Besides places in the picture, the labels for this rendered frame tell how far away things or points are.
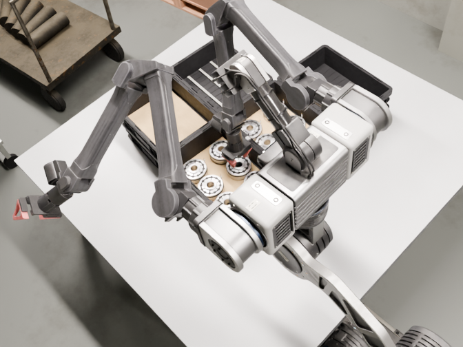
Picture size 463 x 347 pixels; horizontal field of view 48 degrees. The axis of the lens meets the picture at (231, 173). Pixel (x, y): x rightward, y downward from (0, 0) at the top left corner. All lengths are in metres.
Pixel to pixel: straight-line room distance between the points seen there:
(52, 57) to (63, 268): 1.42
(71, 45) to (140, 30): 0.67
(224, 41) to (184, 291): 0.95
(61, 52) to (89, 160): 2.22
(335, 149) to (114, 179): 1.33
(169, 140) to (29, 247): 2.02
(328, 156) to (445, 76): 2.46
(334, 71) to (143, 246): 1.15
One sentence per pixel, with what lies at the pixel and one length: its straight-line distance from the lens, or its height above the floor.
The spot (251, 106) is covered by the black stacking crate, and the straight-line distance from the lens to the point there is 2.26.
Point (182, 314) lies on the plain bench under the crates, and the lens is 2.03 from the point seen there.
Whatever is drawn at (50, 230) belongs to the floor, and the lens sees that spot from 3.26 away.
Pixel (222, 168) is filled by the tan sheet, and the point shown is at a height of 0.83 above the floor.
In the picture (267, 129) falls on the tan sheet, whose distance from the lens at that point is 2.24.
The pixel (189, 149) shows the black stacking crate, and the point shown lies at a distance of 2.15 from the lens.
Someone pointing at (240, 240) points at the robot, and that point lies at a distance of 1.21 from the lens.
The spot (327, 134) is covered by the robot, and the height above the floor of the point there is 1.52.
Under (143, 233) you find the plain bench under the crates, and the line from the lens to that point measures 2.21.
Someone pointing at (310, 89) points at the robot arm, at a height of 1.48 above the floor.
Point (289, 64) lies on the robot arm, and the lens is 1.55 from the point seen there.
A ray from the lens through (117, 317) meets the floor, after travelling 2.88.
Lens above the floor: 2.56
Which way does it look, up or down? 55 degrees down
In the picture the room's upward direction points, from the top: 13 degrees counter-clockwise
